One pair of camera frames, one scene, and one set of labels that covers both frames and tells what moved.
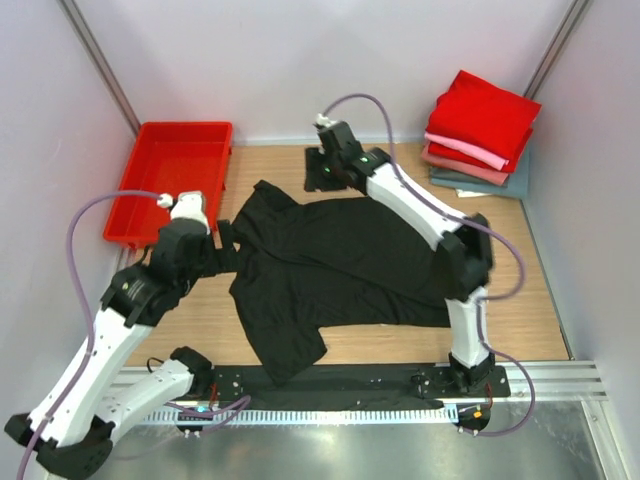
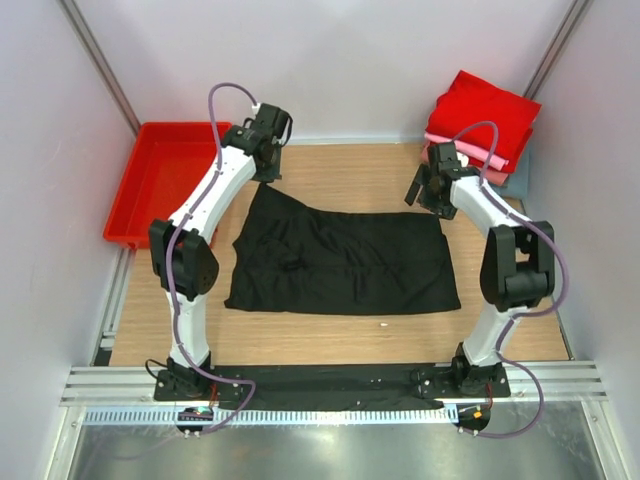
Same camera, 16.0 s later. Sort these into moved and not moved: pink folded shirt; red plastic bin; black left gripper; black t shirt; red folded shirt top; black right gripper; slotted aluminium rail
Moved: black left gripper; black t shirt; black right gripper
Not moved: pink folded shirt; slotted aluminium rail; red plastic bin; red folded shirt top
